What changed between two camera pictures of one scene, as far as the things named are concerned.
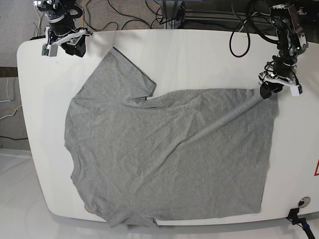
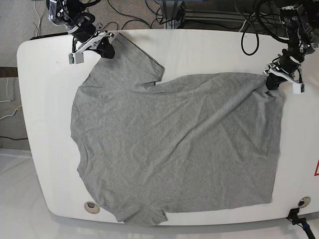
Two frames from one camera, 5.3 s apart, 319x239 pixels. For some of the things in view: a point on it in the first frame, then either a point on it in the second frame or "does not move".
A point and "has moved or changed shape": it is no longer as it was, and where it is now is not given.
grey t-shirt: x=191 y=154 has moved or changed shape
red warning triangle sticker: x=316 y=172 does not move
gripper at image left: x=57 y=34 to x=86 y=36
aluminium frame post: x=170 y=10 does not move
